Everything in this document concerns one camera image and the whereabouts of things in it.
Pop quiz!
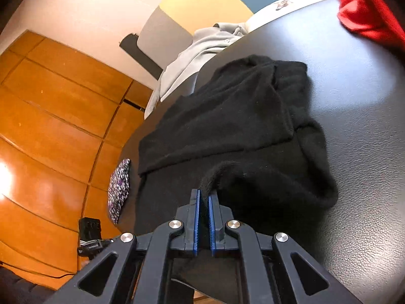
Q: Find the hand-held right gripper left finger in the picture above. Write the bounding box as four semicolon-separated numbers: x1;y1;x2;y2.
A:
43;189;201;304

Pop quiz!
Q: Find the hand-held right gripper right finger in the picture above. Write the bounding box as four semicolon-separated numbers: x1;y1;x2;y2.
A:
208;195;363;304

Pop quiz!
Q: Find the black sweater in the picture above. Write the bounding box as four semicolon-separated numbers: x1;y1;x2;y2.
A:
133;54;339;303

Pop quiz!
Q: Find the red knit sweater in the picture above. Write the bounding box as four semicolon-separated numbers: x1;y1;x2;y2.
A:
327;0;405;54

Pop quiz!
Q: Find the purple leopard print cloth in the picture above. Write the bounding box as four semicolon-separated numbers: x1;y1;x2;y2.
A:
108;158;132;225

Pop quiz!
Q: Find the dark cloth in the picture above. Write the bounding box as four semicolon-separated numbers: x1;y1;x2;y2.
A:
0;266;54;304

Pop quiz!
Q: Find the orange wooden wardrobe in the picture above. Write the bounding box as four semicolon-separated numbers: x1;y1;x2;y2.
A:
0;29;154;290

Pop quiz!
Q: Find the grey garment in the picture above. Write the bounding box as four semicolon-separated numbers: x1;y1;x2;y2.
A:
144;22;250;119

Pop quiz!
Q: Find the grey yellow blue sofa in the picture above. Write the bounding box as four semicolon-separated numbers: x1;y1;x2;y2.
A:
119;0;333;81

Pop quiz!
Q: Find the white printed cushion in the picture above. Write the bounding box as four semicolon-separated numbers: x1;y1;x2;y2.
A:
245;0;336;34

